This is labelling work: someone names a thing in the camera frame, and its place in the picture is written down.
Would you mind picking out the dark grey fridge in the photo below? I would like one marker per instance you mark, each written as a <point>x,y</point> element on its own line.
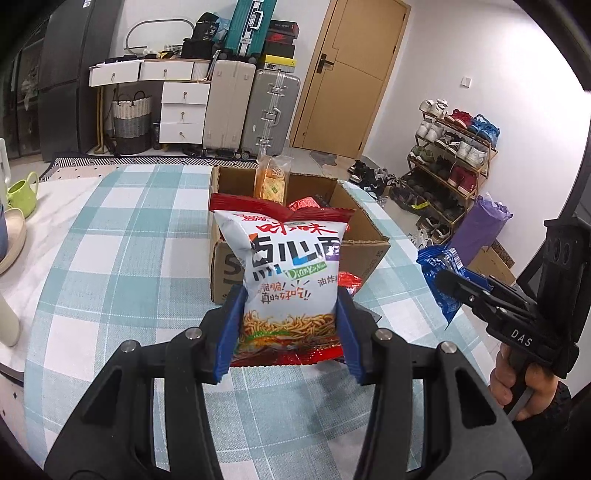
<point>69,69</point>

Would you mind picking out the teal suitcase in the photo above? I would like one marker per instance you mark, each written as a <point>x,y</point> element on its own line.
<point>247,27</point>

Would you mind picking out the yellow striped shoebox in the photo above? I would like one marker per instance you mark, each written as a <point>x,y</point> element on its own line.
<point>277,64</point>

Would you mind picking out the grey door mat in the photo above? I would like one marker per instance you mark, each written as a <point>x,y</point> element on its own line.
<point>325,158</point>

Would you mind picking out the green mug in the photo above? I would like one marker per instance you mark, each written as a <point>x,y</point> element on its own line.
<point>21,196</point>

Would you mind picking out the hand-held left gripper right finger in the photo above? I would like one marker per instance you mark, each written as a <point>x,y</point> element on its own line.
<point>353,337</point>

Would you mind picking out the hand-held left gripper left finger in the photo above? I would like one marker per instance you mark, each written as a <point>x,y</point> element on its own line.
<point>228,337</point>

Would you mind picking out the wooden door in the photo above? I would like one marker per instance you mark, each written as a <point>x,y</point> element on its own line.
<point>364,92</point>

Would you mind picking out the grey woven laundry basket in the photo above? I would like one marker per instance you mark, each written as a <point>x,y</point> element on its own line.
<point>131,124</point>

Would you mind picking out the silver suitcase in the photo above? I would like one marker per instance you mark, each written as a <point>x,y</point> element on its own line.
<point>270,115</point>

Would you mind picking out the blue cookie packet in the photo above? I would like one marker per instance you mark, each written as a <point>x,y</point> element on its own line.
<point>436,263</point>

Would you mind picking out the scattered sneakers pile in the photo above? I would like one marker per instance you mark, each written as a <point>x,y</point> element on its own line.
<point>364,173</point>

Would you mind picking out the dark glass cabinet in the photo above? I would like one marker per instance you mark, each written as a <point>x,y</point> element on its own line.
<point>23,92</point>

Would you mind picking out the teal checked tablecloth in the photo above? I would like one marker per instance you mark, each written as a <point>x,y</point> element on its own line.
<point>138,258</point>

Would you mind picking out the black pouch bag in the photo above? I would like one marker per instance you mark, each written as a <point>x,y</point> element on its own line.
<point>203,27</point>

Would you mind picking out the striped floor rug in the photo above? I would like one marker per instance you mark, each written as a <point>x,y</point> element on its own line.
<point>92,164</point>

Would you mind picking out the white kettle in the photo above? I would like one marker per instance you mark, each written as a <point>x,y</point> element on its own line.
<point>2,170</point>

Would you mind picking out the brown cardboard box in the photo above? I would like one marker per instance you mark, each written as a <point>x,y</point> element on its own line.
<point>364,217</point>

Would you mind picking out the red black shoebox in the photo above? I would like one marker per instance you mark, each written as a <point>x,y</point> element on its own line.
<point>280,38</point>

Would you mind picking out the white drawer dresser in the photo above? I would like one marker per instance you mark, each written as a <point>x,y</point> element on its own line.
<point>182,113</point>

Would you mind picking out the blue bowl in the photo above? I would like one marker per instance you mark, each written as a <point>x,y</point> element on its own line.
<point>2,230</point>

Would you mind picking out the metal shoe rack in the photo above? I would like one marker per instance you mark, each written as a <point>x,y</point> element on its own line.
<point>487,168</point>

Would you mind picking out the grey metal hoop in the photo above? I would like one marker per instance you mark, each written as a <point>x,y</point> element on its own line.
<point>159,21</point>

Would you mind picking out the beige suitcase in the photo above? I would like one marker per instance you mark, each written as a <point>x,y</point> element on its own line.
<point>228,106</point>

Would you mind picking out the rows of stored shoes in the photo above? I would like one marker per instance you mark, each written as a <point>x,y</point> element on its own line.
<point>461,175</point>

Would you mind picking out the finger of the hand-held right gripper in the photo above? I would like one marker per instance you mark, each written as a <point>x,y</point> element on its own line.
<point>501,288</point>
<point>455,286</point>

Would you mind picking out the shiny red snack packet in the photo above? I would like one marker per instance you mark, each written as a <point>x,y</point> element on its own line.
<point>304,203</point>

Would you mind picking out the cream bowl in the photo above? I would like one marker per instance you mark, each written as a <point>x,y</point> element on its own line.
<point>14,240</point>

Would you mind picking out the white noodle snack packet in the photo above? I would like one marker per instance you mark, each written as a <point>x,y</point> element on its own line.
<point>291,267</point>

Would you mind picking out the person's right hand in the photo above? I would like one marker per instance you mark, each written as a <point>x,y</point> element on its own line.
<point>540,392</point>

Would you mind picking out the purple rolled mat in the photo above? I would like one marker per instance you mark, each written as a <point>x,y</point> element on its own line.
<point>478,230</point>

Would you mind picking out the orange bread packet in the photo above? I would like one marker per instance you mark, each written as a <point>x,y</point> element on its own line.
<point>272,180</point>

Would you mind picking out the blue plastic bag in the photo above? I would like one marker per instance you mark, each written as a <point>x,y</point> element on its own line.
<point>222,26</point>

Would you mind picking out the plain cardboard carton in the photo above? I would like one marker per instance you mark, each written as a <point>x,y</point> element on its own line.
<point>491,265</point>

